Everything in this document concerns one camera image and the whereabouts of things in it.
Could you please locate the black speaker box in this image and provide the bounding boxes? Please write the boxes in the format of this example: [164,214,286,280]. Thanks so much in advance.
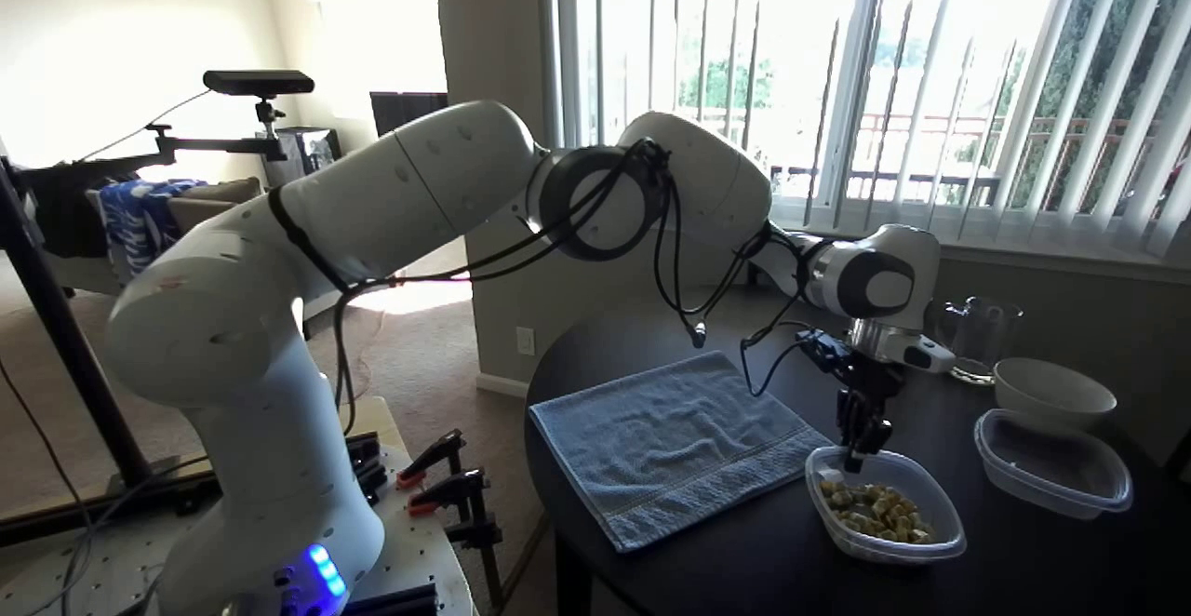
[262,127,343,191]

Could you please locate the white bowl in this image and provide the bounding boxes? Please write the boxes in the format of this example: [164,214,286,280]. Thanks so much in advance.
[993,357,1118,433]

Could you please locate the white vertical blinds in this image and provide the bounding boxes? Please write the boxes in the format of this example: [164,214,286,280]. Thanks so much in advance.
[544,0,1191,261]

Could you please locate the black garment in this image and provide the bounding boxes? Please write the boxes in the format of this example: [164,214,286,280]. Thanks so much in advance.
[17,156,170,261]

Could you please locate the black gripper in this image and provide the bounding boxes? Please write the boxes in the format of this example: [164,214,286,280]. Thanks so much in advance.
[835,355,906,475]

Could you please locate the clear glass jug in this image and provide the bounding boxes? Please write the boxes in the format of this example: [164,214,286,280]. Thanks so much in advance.
[933,296,1025,386]

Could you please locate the white perforated robot stand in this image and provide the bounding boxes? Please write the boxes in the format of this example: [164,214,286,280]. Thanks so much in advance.
[0,396,481,616]

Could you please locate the blue and white patterned cloth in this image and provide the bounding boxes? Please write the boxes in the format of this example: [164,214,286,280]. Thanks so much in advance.
[97,178,208,284]

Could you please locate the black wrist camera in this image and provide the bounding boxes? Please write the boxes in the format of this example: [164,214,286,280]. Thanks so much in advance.
[797,329,855,377]

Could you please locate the beige sofa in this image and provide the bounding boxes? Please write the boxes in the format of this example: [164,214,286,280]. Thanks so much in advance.
[37,176,265,299]

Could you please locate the black monitor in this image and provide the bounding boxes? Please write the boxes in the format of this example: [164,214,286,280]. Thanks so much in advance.
[368,90,450,139]

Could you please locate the clear plastic lunchbox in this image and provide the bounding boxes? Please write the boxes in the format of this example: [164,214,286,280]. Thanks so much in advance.
[805,446,968,566]

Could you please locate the camera on mount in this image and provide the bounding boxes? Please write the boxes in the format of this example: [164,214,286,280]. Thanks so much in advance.
[0,69,316,542]

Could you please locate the heap of food pieces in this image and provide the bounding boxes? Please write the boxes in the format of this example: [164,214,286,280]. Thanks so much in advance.
[819,478,937,545]

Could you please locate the clear plastic lunchbox lid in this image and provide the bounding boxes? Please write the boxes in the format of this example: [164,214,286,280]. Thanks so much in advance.
[973,408,1135,520]

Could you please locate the blue towel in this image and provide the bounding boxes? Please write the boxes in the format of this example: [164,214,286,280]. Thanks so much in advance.
[529,350,835,554]

